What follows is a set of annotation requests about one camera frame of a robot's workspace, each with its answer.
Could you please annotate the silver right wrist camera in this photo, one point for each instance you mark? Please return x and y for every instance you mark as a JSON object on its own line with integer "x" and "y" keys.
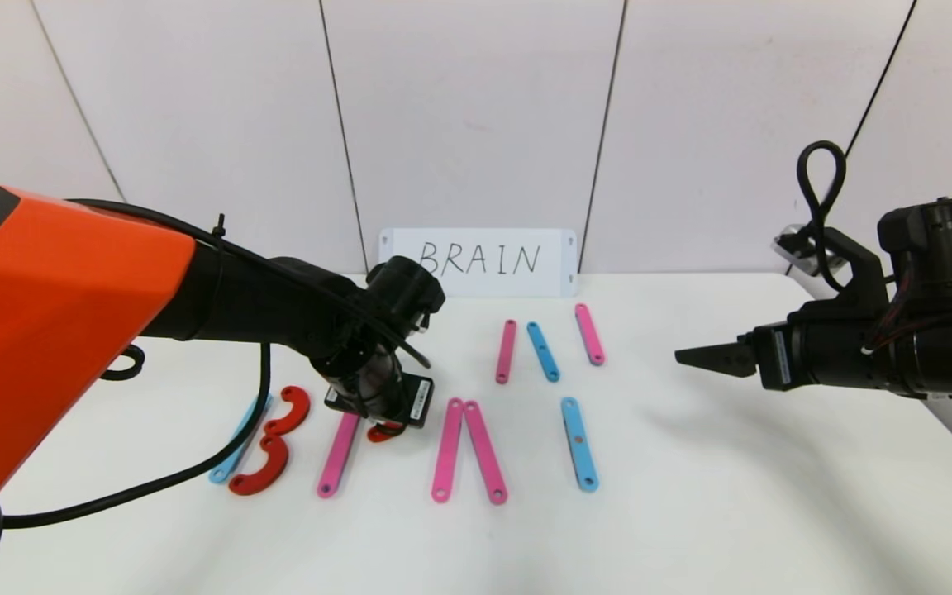
{"x": 798, "y": 248}

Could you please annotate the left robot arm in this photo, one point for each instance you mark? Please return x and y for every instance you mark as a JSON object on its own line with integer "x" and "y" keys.
{"x": 30, "y": 330}

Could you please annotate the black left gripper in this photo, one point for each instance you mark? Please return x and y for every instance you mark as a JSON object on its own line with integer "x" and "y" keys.
{"x": 411, "y": 404}

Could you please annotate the white sign card BRAIN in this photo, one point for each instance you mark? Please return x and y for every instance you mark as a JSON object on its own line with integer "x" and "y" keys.
{"x": 492, "y": 240}

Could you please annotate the pink bar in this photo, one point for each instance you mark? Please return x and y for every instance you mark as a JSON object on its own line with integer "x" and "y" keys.
{"x": 335, "y": 463}
{"x": 506, "y": 351}
{"x": 448, "y": 450}
{"x": 588, "y": 334}
{"x": 485, "y": 453}

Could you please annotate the blue bar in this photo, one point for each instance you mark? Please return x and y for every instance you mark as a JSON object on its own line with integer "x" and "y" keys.
{"x": 224, "y": 469}
{"x": 584, "y": 464}
{"x": 543, "y": 352}

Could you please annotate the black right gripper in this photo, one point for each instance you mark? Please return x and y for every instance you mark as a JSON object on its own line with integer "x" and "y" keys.
{"x": 776, "y": 358}

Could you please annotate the black right camera bracket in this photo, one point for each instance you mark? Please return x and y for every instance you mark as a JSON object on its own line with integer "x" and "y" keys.
{"x": 860, "y": 273}

